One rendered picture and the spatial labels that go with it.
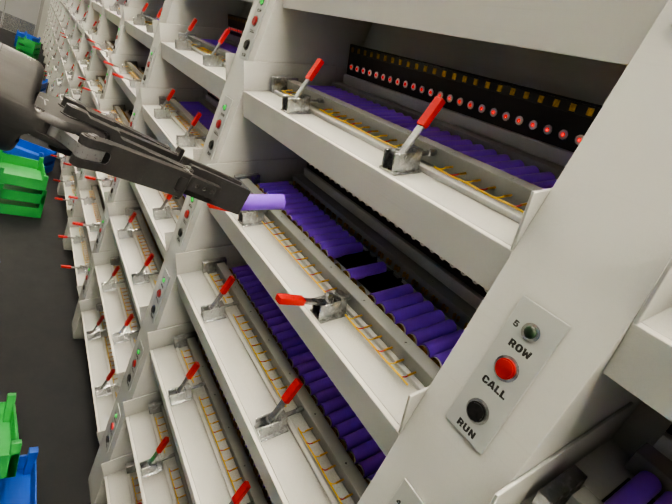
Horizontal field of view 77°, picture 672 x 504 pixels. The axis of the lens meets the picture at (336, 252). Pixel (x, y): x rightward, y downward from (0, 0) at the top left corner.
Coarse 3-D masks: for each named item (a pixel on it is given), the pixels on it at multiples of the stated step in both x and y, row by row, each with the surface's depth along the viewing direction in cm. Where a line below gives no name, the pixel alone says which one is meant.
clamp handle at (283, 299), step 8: (280, 296) 48; (288, 296) 48; (296, 296) 49; (328, 296) 51; (280, 304) 48; (288, 304) 48; (296, 304) 49; (304, 304) 50; (312, 304) 50; (320, 304) 51
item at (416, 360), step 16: (256, 192) 78; (288, 224) 68; (304, 240) 64; (304, 256) 63; (320, 256) 61; (320, 272) 59; (336, 272) 57; (336, 288) 56; (352, 288) 55; (352, 304) 54; (368, 304) 52; (368, 320) 51; (384, 320) 50; (384, 336) 49; (400, 336) 48; (400, 352) 47; (416, 352) 46; (416, 368) 45; (432, 368) 44
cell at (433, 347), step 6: (462, 330) 50; (444, 336) 49; (450, 336) 49; (456, 336) 49; (426, 342) 48; (432, 342) 48; (438, 342) 48; (444, 342) 48; (450, 342) 49; (456, 342) 49; (426, 348) 47; (432, 348) 47; (438, 348) 48; (444, 348) 48; (450, 348) 49; (432, 354) 47
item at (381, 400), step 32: (288, 160) 88; (224, 224) 77; (384, 224) 68; (256, 256) 65; (288, 256) 64; (416, 256) 62; (288, 288) 57; (320, 288) 58; (288, 320) 58; (352, 320) 53; (320, 352) 51; (352, 352) 48; (352, 384) 45; (384, 384) 44; (384, 416) 41; (384, 448) 42
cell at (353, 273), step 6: (372, 264) 61; (378, 264) 61; (384, 264) 62; (348, 270) 59; (354, 270) 59; (360, 270) 60; (366, 270) 60; (372, 270) 60; (378, 270) 61; (384, 270) 62; (354, 276) 59; (360, 276) 60; (366, 276) 60
